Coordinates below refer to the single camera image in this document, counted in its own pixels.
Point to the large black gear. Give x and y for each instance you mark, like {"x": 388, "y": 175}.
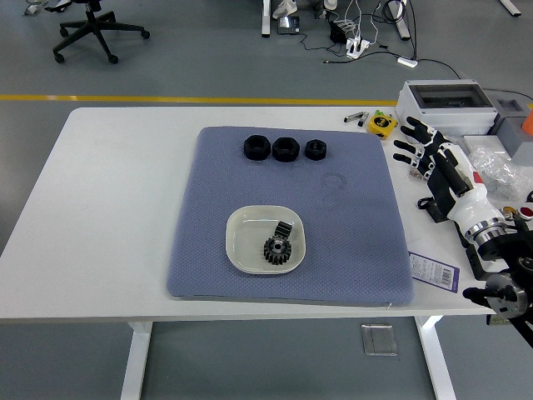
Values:
{"x": 277, "y": 251}

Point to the white flat box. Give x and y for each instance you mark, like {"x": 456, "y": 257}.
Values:
{"x": 485, "y": 141}

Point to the blue resistor strip bundle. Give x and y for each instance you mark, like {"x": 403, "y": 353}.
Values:
{"x": 414, "y": 173}

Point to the small black hex nut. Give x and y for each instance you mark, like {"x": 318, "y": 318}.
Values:
{"x": 315, "y": 149}

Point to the yellow tape measure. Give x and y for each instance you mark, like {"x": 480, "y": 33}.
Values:
{"x": 382, "y": 126}

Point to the black silver marker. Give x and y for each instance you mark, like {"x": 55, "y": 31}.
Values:
{"x": 353, "y": 117}

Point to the large black hex nut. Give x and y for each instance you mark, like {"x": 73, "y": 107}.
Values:
{"x": 256, "y": 148}
{"x": 285, "y": 149}

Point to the purple white label card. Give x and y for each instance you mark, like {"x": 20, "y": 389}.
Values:
{"x": 435, "y": 273}

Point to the red round button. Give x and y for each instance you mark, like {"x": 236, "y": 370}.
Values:
{"x": 526, "y": 212}

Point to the blue-grey textured mat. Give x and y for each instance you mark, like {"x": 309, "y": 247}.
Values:
{"x": 216, "y": 187}

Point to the small black gear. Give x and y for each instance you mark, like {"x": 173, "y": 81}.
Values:
{"x": 284, "y": 229}

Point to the grey plastic case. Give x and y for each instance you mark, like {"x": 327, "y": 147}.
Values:
{"x": 510, "y": 125}

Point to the yellow round button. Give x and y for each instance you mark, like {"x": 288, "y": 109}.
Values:
{"x": 509, "y": 210}

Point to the white desk leg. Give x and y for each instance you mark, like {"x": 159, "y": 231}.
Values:
{"x": 511, "y": 6}
{"x": 401, "y": 21}
{"x": 265, "y": 18}

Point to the person's white shoe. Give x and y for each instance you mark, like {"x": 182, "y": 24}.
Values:
{"x": 285, "y": 8}

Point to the black device with screen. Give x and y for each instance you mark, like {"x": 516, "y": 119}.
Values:
{"x": 288, "y": 26}

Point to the orange block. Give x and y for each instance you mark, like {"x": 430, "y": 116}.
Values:
{"x": 528, "y": 123}

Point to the grey electrical enclosure box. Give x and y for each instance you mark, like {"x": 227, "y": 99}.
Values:
{"x": 445, "y": 108}

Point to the silver metal bracket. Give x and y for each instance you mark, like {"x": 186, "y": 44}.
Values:
{"x": 33, "y": 7}

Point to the black power adapter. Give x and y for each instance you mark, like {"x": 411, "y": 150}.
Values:
{"x": 337, "y": 31}

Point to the white power strip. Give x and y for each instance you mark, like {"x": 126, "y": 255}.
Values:
{"x": 357, "y": 46}

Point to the white power adapter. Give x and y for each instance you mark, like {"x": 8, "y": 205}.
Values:
{"x": 406, "y": 61}

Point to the black office chair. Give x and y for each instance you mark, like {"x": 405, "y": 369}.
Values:
{"x": 93, "y": 27}

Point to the white table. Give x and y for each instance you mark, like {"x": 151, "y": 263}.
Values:
{"x": 104, "y": 187}

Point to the clear floor hatch plate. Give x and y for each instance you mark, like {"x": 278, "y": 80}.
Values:
{"x": 379, "y": 339}

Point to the white square dish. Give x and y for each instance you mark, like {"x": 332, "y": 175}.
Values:
{"x": 245, "y": 241}

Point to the small green item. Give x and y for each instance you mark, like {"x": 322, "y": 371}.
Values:
{"x": 378, "y": 112}

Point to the clear plastic bag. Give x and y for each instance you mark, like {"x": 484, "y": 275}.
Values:
{"x": 497, "y": 171}

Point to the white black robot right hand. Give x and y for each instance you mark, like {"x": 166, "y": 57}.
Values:
{"x": 474, "y": 204}

